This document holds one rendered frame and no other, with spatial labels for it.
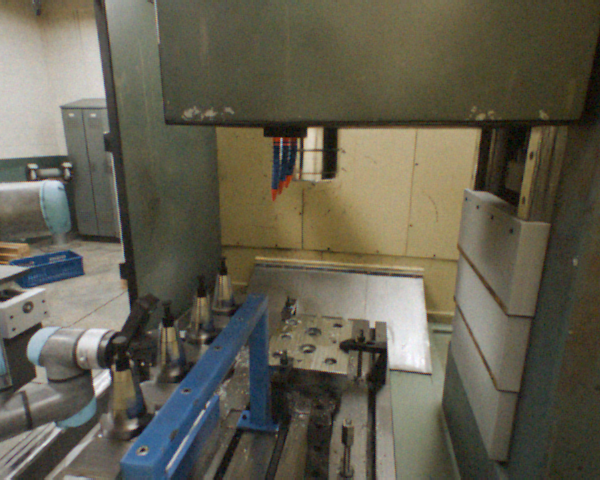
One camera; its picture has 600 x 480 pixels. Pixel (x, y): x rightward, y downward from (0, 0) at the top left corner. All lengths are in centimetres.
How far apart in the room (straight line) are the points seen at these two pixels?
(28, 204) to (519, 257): 95
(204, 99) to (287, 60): 15
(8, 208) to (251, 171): 135
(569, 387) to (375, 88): 57
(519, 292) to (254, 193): 153
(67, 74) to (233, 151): 507
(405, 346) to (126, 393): 144
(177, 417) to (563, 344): 60
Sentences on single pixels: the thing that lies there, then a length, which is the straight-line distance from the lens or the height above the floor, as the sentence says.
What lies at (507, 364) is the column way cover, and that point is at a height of 113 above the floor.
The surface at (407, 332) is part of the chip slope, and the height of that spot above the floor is 71.
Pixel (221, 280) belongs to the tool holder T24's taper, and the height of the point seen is 128.
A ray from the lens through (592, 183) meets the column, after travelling 73.
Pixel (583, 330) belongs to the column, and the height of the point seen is 127.
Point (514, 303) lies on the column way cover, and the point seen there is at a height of 126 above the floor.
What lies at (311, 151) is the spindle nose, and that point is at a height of 153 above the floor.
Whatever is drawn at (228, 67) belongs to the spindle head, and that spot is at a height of 167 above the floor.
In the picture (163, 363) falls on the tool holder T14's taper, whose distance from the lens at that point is 64.
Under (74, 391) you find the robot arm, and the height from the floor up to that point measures 108.
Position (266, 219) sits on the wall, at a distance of 211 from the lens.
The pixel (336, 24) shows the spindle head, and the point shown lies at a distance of 68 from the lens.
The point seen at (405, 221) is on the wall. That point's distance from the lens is 205.
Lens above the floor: 157
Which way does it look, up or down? 15 degrees down
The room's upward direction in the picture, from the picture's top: straight up
